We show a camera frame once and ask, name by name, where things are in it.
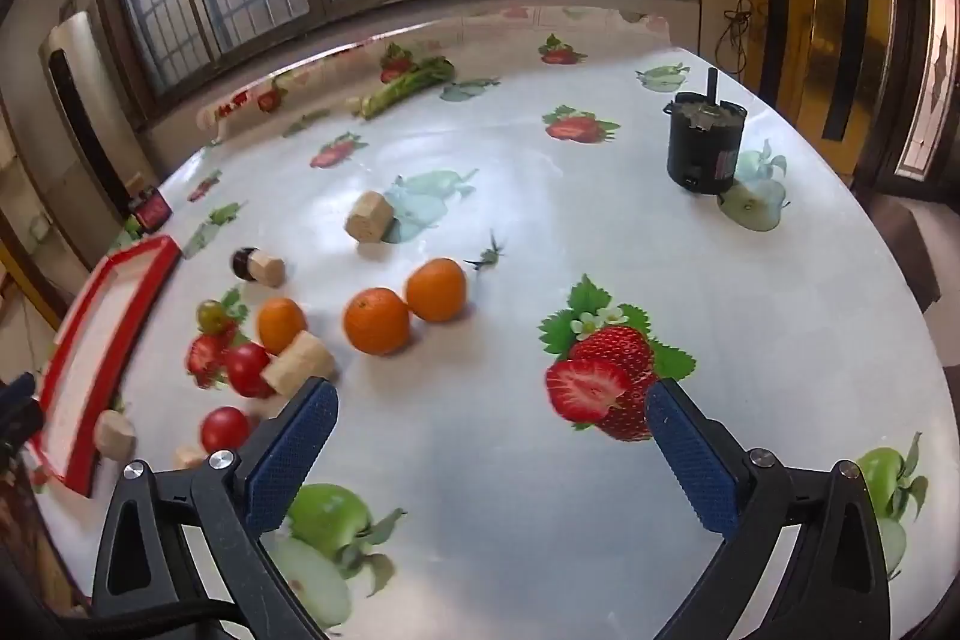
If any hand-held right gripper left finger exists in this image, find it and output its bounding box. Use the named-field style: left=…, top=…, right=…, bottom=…
left=90, top=376, right=340, bottom=640

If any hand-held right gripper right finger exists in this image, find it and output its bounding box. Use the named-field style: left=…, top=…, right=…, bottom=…
left=643, top=377, right=893, bottom=640

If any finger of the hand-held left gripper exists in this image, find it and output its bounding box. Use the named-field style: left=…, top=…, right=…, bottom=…
left=0, top=372, right=44, bottom=461

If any red cherry tomato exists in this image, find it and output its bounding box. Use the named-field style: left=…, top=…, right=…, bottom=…
left=200, top=407, right=251, bottom=453
left=226, top=342, right=275, bottom=399

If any red rimmed white tray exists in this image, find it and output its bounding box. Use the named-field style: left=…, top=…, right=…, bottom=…
left=30, top=235, right=181, bottom=498

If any orange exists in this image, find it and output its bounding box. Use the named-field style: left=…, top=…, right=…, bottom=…
left=343, top=287, right=412, bottom=356
left=405, top=258, right=467, bottom=322
left=257, top=297, right=308, bottom=356

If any green grape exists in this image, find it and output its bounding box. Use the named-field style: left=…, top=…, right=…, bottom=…
left=196, top=300, right=235, bottom=335

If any black jar with red label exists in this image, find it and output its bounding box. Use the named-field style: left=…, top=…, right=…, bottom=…
left=129, top=188, right=172, bottom=234

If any large beige wafer block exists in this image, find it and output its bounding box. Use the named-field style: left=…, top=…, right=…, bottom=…
left=344, top=191, right=395, bottom=244

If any small green stem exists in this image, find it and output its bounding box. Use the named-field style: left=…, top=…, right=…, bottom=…
left=465, top=229, right=505, bottom=272

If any white standing air conditioner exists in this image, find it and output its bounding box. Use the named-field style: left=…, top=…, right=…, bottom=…
left=39, top=12, right=143, bottom=221

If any fruit print tablecloth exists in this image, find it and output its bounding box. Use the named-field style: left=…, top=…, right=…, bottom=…
left=30, top=2, right=938, bottom=640

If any black cup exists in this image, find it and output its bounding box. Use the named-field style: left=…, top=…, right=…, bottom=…
left=666, top=70, right=746, bottom=196

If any green leafy vegetable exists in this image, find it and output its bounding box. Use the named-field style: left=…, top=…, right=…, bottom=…
left=360, top=56, right=457, bottom=120

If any wooden door with glass panels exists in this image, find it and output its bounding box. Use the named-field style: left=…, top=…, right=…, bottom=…
left=855, top=0, right=960, bottom=199

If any golden door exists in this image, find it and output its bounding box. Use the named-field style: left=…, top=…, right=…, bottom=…
left=742, top=0, right=901, bottom=176

